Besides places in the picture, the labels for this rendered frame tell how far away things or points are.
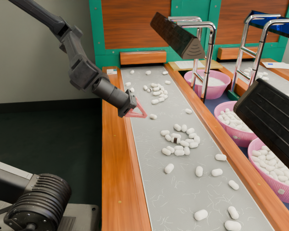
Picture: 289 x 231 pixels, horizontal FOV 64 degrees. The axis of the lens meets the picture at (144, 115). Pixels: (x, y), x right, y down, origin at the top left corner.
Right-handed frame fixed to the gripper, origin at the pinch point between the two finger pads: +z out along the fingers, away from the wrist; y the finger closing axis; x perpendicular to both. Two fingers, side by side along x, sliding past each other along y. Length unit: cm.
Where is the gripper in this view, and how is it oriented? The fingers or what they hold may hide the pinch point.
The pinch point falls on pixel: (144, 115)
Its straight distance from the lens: 79.9
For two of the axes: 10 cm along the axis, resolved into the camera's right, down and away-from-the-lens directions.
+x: -6.3, 7.1, 3.2
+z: 7.6, 4.9, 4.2
